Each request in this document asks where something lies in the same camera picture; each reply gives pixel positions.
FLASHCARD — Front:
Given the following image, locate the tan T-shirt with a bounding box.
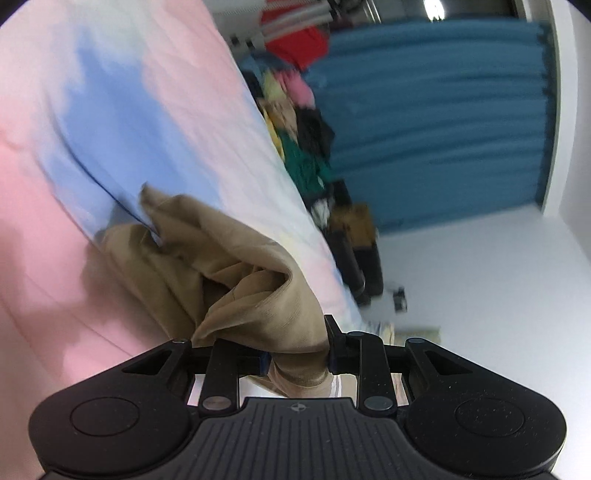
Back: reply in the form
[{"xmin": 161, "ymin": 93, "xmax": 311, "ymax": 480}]
[{"xmin": 99, "ymin": 182, "xmax": 333, "ymax": 398}]

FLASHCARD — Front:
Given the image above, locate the white patterned cloth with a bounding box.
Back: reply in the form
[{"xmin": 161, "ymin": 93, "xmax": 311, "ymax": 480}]
[{"xmin": 309, "ymin": 198, "xmax": 333, "ymax": 227}]

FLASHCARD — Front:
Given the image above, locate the brown paper bag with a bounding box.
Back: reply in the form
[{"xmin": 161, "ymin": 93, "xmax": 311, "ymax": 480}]
[{"xmin": 330, "ymin": 205, "xmax": 377, "ymax": 250}]

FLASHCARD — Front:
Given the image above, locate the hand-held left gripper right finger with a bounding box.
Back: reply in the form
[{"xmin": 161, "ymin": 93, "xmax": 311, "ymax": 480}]
[{"xmin": 324, "ymin": 315, "xmax": 468, "ymax": 412}]

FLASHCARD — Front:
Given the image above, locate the green garment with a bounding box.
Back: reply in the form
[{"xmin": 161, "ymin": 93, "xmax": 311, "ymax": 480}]
[{"xmin": 279, "ymin": 138, "xmax": 338, "ymax": 195}]

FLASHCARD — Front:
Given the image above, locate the pink garment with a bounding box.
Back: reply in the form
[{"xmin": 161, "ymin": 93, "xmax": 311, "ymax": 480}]
[{"xmin": 277, "ymin": 69, "xmax": 315, "ymax": 104}]

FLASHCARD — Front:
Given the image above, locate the yellow-green fluffy cloth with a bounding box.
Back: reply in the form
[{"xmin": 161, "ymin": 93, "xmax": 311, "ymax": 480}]
[{"xmin": 263, "ymin": 74, "xmax": 287, "ymax": 100}]

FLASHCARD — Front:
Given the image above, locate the silver tripod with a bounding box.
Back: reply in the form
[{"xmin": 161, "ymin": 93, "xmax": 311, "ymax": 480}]
[{"xmin": 231, "ymin": 0, "xmax": 342, "ymax": 47}]

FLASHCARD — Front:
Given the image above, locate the pastel bedsheet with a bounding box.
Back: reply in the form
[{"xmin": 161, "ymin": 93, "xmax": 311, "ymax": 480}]
[{"xmin": 0, "ymin": 0, "xmax": 365, "ymax": 462}]

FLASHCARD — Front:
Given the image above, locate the red garment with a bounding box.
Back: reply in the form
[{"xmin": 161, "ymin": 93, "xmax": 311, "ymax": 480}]
[{"xmin": 261, "ymin": 7, "xmax": 328, "ymax": 70}]

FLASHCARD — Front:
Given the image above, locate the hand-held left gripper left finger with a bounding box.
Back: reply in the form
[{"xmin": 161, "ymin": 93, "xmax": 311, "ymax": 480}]
[{"xmin": 122, "ymin": 338, "xmax": 271, "ymax": 412}]

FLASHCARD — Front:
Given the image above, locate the wide blue curtain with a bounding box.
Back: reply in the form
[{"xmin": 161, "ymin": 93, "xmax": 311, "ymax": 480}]
[{"xmin": 302, "ymin": 18, "xmax": 555, "ymax": 232}]

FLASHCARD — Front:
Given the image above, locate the beige garment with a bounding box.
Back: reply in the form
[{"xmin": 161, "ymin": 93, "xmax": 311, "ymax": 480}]
[{"xmin": 259, "ymin": 99, "xmax": 298, "ymax": 134}]

